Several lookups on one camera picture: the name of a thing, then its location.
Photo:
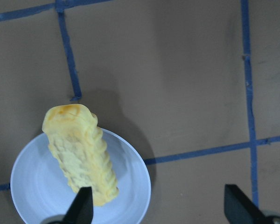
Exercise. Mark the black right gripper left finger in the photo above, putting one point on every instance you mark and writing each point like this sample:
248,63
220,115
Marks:
81,209

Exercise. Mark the yellow bread roll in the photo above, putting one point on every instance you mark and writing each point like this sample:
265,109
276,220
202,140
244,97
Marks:
76,141

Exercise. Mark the blue round plate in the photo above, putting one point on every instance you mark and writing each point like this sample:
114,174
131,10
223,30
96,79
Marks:
41,194

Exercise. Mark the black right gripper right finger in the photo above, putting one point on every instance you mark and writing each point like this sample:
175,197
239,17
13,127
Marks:
239,209

